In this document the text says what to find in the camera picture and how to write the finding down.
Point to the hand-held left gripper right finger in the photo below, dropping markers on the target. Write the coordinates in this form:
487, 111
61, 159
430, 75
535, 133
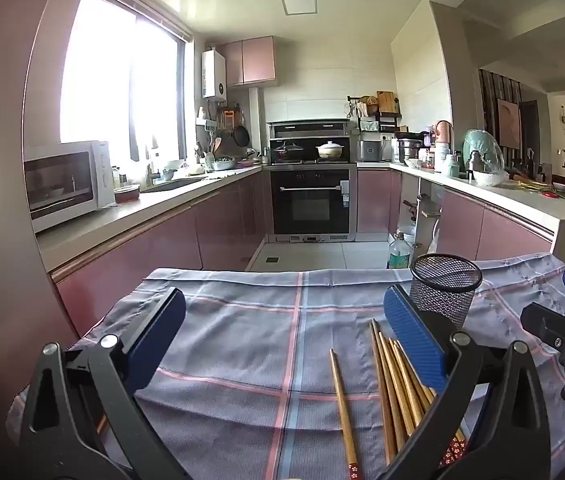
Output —
412, 340

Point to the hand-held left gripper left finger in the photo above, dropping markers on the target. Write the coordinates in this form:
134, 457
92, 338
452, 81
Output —
157, 335

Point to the black mesh utensil holder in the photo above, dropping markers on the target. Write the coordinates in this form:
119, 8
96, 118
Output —
447, 295

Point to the bunch of wooden chopsticks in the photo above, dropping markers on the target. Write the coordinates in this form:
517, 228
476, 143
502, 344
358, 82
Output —
395, 395

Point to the wooden chopstick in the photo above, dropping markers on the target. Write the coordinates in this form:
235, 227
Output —
343, 410

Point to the plastic oil bottle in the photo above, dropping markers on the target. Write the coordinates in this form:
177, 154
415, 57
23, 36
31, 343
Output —
399, 255

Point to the plaid grey tablecloth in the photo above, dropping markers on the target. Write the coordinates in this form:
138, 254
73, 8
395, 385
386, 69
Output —
242, 350

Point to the pink kitchen base cabinet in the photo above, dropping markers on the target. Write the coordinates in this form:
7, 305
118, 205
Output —
462, 220
162, 240

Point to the white bowl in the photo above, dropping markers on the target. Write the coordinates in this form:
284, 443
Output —
490, 178

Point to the dark red food container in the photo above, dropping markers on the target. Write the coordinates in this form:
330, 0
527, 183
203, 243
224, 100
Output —
126, 195

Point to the kitchen faucet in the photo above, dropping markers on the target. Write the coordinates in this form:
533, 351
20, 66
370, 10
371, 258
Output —
150, 175

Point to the black built-in oven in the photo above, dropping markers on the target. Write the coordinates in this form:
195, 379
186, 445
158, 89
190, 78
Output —
310, 205

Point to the white microwave oven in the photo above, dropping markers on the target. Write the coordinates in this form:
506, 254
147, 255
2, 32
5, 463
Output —
67, 185

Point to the metal basin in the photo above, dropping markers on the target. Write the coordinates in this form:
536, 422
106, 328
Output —
223, 164

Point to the white canister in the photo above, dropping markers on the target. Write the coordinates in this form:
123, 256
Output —
442, 157

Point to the steel steamer pot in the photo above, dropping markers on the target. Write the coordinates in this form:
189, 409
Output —
409, 149

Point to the silver rice cooker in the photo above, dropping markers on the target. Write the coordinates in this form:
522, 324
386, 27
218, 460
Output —
370, 151

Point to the rose gold kettle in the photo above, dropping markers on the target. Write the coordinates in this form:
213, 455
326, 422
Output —
443, 132

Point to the white casserole pot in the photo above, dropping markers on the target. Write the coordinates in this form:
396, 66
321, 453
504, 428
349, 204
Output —
331, 151

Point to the hanging black frying pan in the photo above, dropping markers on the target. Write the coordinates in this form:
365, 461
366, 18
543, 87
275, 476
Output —
241, 136

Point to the black lidded wok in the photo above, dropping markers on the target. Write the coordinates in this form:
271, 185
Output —
287, 152

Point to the hanging orange grater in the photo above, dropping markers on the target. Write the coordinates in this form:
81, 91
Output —
229, 118

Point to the steel range hood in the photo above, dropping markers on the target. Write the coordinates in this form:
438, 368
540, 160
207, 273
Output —
310, 129

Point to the wooden cutting board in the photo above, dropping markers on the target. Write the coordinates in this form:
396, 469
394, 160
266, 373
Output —
385, 102

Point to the kitchen window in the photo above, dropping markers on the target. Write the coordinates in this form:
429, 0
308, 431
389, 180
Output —
122, 75

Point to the brown wall picture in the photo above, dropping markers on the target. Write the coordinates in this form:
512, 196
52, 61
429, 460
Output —
508, 125

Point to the black wall rack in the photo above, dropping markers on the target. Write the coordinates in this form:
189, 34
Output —
380, 120

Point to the white wall water heater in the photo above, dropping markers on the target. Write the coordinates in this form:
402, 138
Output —
214, 74

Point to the pink wall cabinet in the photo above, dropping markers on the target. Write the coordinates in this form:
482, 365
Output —
251, 60

